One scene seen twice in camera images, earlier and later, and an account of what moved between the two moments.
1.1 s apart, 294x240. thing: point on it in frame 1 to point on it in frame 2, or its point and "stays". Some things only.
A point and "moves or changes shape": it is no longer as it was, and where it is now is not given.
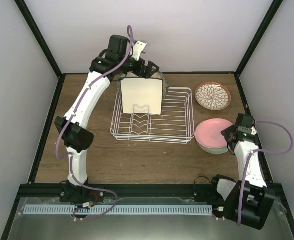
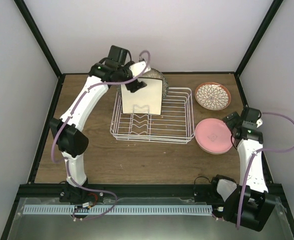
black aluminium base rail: [129, 191] stays
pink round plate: [208, 133] moves or changes shape
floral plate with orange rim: [213, 96] stays
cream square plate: [141, 96] stays
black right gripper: [226, 133] to [231, 123]
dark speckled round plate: [158, 75] stays
